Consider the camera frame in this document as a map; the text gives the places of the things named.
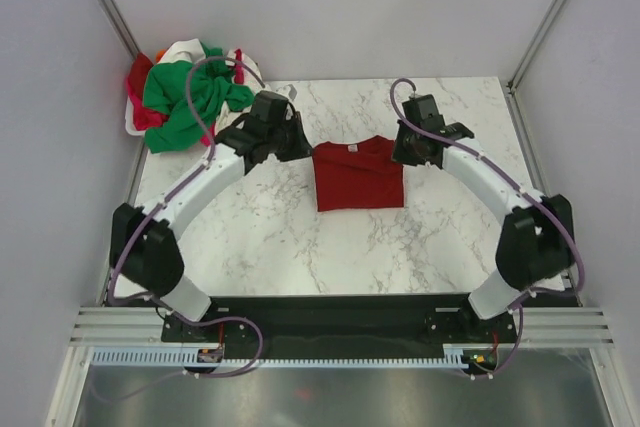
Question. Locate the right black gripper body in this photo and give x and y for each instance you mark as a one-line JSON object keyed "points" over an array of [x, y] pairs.
{"points": [[406, 149]]}

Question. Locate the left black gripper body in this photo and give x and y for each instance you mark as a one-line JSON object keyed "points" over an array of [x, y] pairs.
{"points": [[286, 141]]}

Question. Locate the dark red t shirt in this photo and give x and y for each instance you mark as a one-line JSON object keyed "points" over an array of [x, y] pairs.
{"points": [[357, 176]]}

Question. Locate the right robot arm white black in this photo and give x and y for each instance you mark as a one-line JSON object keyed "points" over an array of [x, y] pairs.
{"points": [[536, 230]]}

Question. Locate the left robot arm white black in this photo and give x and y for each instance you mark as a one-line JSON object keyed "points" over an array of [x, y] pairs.
{"points": [[144, 251]]}

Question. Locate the green t shirt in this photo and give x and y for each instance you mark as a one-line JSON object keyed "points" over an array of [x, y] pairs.
{"points": [[191, 84]]}

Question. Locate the cream white t shirt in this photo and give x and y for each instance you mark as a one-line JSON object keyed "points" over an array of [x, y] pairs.
{"points": [[245, 73]]}

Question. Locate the pink magenta t shirt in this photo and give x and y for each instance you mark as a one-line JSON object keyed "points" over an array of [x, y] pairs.
{"points": [[138, 118]]}

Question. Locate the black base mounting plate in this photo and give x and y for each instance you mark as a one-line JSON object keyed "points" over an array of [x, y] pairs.
{"points": [[342, 326]]}

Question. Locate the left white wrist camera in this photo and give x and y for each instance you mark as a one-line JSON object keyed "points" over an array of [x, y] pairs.
{"points": [[288, 91]]}

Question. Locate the right aluminium frame post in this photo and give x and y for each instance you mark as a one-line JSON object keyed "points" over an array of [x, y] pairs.
{"points": [[545, 26]]}

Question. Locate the white slotted cable duct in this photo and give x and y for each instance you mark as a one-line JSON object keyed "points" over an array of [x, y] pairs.
{"points": [[450, 357]]}

